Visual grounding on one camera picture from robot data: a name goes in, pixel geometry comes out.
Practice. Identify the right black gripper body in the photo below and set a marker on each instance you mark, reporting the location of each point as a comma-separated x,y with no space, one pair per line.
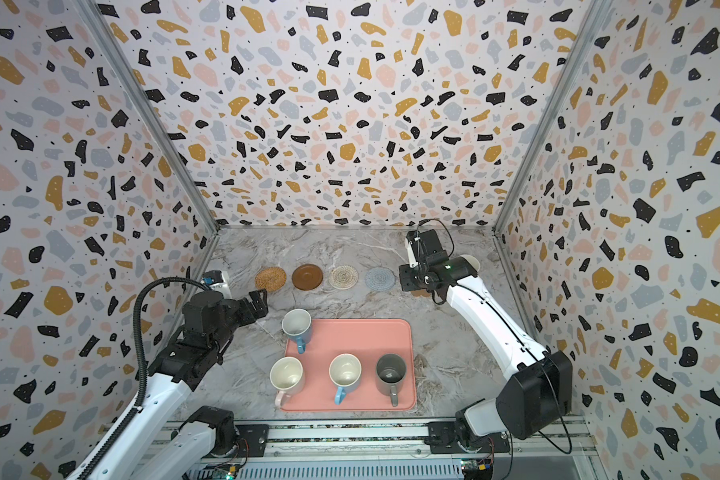
411,278

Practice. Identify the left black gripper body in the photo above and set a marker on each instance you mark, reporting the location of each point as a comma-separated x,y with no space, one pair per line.
243,314

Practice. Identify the blue grey woven coaster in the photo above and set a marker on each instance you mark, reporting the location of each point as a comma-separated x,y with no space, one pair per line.
379,279

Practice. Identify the woven rattan coaster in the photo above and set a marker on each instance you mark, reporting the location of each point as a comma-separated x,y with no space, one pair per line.
271,279

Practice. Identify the grey mug blue handle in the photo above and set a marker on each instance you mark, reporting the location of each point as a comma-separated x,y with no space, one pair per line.
297,325

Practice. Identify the beige braided round coaster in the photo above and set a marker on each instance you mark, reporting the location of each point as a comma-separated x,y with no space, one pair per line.
343,277

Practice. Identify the dark brown wooden coaster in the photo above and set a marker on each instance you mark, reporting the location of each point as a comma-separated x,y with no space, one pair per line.
307,277

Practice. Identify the dark grey mug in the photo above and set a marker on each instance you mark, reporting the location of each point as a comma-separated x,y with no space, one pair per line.
391,370

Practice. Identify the light green mug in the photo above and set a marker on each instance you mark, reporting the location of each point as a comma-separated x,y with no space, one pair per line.
473,261

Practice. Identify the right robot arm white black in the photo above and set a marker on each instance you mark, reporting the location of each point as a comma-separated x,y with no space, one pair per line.
538,382

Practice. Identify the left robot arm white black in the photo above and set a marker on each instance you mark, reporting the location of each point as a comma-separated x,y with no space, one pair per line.
164,385

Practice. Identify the pink rectangular tray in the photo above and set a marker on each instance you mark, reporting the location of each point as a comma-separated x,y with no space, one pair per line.
368,340

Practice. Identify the left circuit board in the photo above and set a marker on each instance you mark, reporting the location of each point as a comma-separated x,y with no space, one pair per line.
229,471

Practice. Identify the circuit board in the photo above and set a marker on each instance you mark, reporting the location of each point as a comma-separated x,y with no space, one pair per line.
229,471
477,470

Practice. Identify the right circuit board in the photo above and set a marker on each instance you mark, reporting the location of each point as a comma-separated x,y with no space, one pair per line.
477,470

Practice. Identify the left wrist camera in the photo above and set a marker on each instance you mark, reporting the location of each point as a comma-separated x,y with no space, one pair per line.
217,280

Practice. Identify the cream mug pink handle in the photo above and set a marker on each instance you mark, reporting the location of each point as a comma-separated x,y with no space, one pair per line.
288,378

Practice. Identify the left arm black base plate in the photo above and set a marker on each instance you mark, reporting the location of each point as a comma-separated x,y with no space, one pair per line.
252,441

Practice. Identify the cream mug blue handle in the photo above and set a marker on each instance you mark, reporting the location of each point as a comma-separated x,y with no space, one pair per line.
345,371

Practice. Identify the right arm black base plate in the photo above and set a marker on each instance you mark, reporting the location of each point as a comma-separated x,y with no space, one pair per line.
444,437

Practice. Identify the aluminium mounting rail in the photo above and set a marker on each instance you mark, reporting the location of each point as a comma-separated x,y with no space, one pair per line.
395,449

